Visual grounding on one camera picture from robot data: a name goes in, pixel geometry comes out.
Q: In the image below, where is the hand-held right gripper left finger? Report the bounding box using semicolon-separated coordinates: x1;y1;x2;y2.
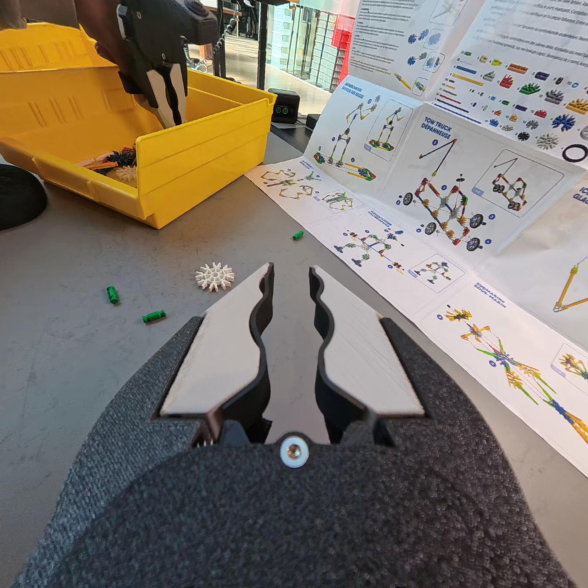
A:
159;262;275;443

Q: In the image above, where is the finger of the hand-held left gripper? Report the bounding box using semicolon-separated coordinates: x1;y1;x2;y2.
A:
146;68;172;129
168;62;189;126

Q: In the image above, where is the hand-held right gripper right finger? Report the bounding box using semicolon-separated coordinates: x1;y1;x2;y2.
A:
308;265;426;419

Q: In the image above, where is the yellow plastic bin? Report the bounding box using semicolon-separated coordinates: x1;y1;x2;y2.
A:
0;22;121;72
0;66;277;229

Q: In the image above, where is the pile of colourful building pieces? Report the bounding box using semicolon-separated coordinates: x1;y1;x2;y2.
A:
76;145;138;182

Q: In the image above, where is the white snowflake connector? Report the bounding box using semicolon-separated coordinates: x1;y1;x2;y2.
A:
195;263;235;293

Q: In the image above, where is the person's left forearm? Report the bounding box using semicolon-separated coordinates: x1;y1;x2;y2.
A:
0;0;79;30

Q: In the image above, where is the wooden standing desk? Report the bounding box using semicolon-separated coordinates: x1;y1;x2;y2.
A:
256;0;270;91

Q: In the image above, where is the grey desk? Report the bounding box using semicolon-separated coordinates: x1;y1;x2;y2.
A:
0;131;588;588

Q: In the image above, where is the person's left hand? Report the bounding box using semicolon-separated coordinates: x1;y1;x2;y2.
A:
76;0;134;81

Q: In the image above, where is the black device with green display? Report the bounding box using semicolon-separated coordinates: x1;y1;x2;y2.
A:
268;88;300;124

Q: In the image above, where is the folded paper instruction sheet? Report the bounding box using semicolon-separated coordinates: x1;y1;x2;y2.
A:
245;0;588;478

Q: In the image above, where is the stack of white crates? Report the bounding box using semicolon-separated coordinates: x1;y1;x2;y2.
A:
271;5;338;90

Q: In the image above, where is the stack of red crates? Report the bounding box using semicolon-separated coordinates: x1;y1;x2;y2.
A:
330;13;358;90

